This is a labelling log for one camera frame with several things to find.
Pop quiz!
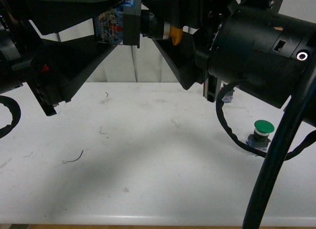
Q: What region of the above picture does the red mushroom push button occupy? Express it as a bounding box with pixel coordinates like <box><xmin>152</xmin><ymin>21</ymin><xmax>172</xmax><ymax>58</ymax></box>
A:
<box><xmin>222</xmin><ymin>89</ymin><xmax>235</xmax><ymax>103</ymax></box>

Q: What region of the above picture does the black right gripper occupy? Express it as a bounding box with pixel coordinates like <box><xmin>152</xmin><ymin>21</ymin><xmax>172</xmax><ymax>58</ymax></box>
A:
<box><xmin>141</xmin><ymin>0</ymin><xmax>238</xmax><ymax>102</ymax></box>

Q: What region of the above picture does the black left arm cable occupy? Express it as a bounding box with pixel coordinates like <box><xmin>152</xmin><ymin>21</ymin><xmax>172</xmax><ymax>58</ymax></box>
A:
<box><xmin>0</xmin><ymin>95</ymin><xmax>22</xmax><ymax>139</ymax></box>

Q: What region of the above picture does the thin black braided cable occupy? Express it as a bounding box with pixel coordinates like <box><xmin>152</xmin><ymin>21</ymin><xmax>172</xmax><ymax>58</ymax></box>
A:
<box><xmin>215</xmin><ymin>80</ymin><xmax>316</xmax><ymax>162</ymax></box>

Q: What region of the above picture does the thick black cable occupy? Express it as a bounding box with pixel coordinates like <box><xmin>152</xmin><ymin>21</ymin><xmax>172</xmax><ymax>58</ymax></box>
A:
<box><xmin>241</xmin><ymin>58</ymin><xmax>316</xmax><ymax>229</ymax></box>

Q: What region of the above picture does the yellow mushroom push button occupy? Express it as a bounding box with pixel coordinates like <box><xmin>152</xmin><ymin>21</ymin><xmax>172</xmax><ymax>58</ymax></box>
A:
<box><xmin>93</xmin><ymin>0</ymin><xmax>183</xmax><ymax>47</ymax></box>

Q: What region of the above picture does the white curtain backdrop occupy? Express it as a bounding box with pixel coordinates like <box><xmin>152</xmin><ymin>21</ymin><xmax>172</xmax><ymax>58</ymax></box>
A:
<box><xmin>28</xmin><ymin>19</ymin><xmax>205</xmax><ymax>83</ymax></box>

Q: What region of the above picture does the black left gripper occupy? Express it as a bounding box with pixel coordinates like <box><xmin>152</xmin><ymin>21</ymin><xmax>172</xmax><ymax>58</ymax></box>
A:
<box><xmin>0</xmin><ymin>0</ymin><xmax>124</xmax><ymax>116</ymax></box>

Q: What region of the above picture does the green mushroom push button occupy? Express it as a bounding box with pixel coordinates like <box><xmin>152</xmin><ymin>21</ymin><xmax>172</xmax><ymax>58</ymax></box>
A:
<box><xmin>246</xmin><ymin>119</ymin><xmax>275</xmax><ymax>153</ymax></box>

